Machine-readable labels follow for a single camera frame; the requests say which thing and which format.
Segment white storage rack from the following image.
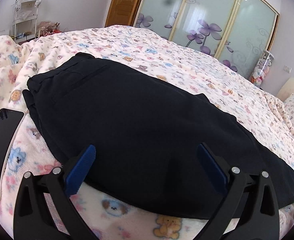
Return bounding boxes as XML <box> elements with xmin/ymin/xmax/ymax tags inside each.
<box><xmin>11</xmin><ymin>0</ymin><xmax>42</xmax><ymax>43</ymax></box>

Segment wall power socket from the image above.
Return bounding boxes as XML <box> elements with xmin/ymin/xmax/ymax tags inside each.
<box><xmin>283</xmin><ymin>65</ymin><xmax>291</xmax><ymax>74</ymax></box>

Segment cream pink headboard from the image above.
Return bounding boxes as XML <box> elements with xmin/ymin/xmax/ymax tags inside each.
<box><xmin>277</xmin><ymin>77</ymin><xmax>294</xmax><ymax>101</ymax></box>

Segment clear plush toy tube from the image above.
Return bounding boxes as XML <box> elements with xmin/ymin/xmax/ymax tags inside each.
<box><xmin>250</xmin><ymin>50</ymin><xmax>274</xmax><ymax>88</ymax></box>

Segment pile of bags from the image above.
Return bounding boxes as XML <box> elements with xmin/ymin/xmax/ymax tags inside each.
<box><xmin>36</xmin><ymin>21</ymin><xmax>61</xmax><ymax>37</ymax></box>

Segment black pants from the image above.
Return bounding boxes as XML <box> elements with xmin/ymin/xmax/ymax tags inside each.
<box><xmin>23</xmin><ymin>53</ymin><xmax>294</xmax><ymax>219</ymax></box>

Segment floral fleece blanket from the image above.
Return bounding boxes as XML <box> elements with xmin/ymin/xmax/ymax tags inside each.
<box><xmin>0</xmin><ymin>25</ymin><xmax>294</xmax><ymax>239</ymax></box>

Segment wooden door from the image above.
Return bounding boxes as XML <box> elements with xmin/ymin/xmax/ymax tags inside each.
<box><xmin>105</xmin><ymin>0</ymin><xmax>141</xmax><ymax>27</ymax></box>

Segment sliding door wardrobe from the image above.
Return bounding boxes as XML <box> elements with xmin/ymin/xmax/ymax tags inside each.
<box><xmin>134</xmin><ymin>0</ymin><xmax>279</xmax><ymax>78</ymax></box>

